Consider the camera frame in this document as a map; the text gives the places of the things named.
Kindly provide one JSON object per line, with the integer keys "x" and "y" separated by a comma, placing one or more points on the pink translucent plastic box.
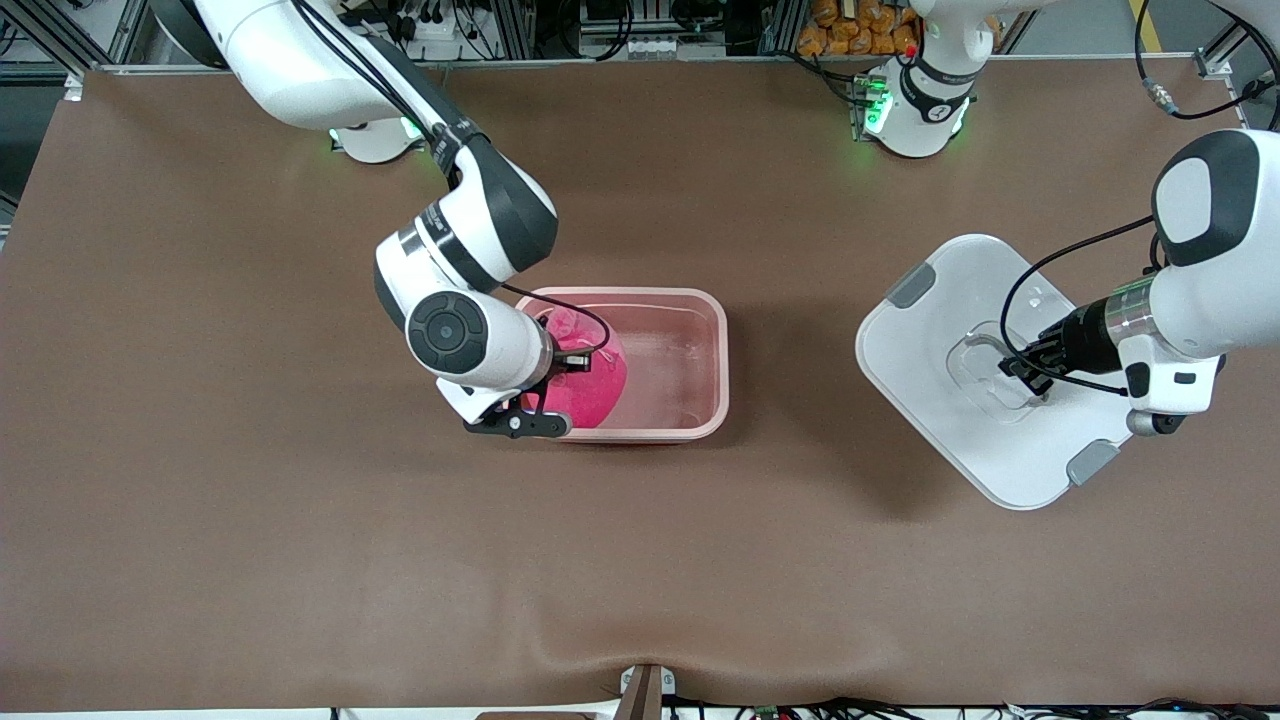
{"x": 680, "y": 340}

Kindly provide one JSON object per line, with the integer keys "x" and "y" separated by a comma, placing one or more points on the aluminium frame post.
{"x": 60, "y": 35}
{"x": 1220, "y": 55}

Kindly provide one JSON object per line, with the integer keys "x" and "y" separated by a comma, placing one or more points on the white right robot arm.
{"x": 470, "y": 230}

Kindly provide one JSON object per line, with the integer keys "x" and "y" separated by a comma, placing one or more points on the metal table clamp bracket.
{"x": 645, "y": 692}

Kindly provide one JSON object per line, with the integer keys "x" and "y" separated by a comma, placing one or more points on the brown table mat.
{"x": 640, "y": 560}

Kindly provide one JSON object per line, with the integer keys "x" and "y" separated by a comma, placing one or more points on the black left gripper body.
{"x": 1082, "y": 343}

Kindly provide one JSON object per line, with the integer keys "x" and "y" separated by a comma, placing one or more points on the white connector strip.
{"x": 640, "y": 47}

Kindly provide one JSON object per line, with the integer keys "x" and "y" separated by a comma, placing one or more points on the white power strip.
{"x": 440, "y": 45}

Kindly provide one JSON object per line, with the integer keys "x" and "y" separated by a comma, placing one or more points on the pink plush toy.
{"x": 590, "y": 395}

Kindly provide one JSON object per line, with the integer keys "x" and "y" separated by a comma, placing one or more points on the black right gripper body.
{"x": 557, "y": 366}

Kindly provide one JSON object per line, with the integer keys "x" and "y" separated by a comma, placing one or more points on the orange packaged items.
{"x": 850, "y": 30}

